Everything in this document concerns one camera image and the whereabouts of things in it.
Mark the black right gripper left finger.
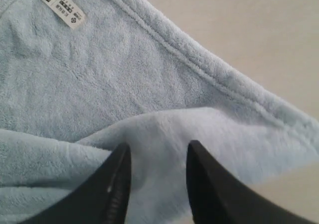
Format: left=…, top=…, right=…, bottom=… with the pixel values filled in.
left=24, top=143, right=131, bottom=224

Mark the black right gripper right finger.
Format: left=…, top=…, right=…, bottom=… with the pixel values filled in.
left=186, top=140, right=319, bottom=224

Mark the light blue fluffy towel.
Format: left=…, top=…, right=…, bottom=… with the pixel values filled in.
left=0, top=0, right=319, bottom=224

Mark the white care label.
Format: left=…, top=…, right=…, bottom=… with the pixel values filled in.
left=42, top=0, right=86, bottom=30

